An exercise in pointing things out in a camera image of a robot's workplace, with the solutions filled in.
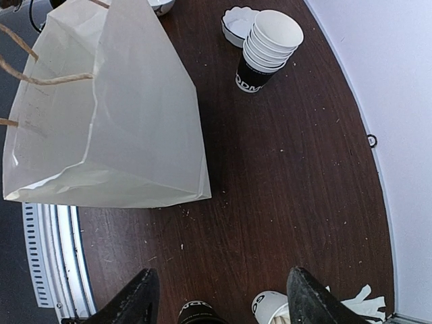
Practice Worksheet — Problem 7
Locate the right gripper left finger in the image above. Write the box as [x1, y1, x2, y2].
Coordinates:
[82, 268, 160, 323]

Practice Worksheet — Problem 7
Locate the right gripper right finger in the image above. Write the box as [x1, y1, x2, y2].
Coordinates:
[286, 267, 367, 324]

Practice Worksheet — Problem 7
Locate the black paper coffee cup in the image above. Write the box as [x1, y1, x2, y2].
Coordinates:
[178, 300, 220, 324]

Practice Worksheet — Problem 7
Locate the cream paper bag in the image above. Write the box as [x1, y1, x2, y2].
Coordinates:
[1, 1, 211, 209]

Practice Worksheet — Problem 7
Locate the white cup holding straws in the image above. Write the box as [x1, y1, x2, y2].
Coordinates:
[251, 291, 290, 324]

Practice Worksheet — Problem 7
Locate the stack of paper cups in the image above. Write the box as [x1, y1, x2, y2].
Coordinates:
[235, 9, 304, 93]

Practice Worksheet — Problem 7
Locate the white scalloped bowl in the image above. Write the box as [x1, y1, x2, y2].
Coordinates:
[221, 7, 260, 49]

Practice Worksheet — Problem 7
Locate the white round bowl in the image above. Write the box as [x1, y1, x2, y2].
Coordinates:
[148, 0, 176, 16]

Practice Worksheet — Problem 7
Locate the aluminium front rail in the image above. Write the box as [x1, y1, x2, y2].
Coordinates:
[22, 202, 97, 323]

